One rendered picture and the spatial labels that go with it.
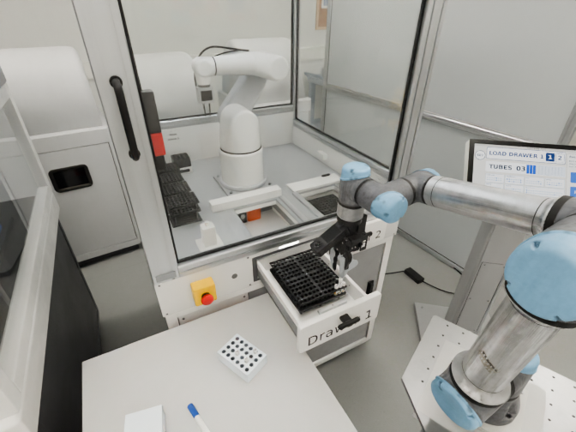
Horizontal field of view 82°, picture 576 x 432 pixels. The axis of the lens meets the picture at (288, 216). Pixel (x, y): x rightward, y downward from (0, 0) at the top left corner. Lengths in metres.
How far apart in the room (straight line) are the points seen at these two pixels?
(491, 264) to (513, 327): 1.23
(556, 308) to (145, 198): 0.87
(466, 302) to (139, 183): 1.71
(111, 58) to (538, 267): 0.86
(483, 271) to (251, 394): 1.32
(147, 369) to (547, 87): 2.21
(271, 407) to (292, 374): 0.11
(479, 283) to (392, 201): 1.25
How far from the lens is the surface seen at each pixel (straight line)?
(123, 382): 1.16
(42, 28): 3.98
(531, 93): 2.30
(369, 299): 1.06
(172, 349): 1.18
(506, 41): 2.36
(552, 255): 0.57
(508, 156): 1.68
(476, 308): 2.10
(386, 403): 1.96
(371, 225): 1.39
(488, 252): 1.86
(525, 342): 0.71
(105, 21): 0.85
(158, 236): 1.01
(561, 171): 1.75
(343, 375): 1.99
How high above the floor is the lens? 1.68
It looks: 33 degrees down
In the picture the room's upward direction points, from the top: straight up
